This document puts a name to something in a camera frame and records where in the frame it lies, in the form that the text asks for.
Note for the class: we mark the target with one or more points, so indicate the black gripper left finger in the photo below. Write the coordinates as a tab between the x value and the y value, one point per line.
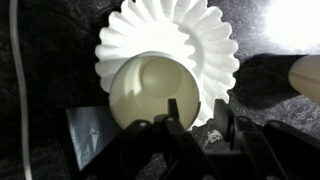
173	112

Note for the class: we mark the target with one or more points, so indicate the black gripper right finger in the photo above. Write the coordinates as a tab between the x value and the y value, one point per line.
224	119

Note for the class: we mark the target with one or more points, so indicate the white paper coffee filters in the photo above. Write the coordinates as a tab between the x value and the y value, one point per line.
190	30

